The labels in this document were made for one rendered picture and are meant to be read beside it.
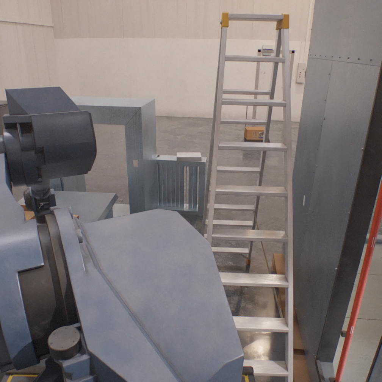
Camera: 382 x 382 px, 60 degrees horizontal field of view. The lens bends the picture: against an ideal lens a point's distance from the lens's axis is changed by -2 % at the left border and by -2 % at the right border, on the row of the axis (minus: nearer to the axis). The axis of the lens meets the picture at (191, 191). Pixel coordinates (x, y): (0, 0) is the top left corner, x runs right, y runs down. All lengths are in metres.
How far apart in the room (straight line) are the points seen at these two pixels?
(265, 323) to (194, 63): 10.04
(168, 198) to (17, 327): 4.12
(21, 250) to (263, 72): 10.80
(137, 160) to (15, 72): 7.34
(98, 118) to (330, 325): 2.90
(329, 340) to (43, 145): 1.88
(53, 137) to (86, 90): 10.95
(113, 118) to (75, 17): 8.86
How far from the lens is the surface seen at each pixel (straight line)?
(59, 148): 1.45
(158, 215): 0.92
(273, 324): 1.89
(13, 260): 0.73
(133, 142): 3.73
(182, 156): 4.39
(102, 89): 12.15
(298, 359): 2.70
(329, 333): 2.27
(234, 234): 1.75
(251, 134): 8.00
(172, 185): 4.64
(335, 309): 2.16
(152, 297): 0.68
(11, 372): 1.49
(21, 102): 1.59
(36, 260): 0.72
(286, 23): 1.98
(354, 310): 1.95
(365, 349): 2.62
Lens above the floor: 2.14
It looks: 23 degrees down
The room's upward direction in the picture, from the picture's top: 1 degrees clockwise
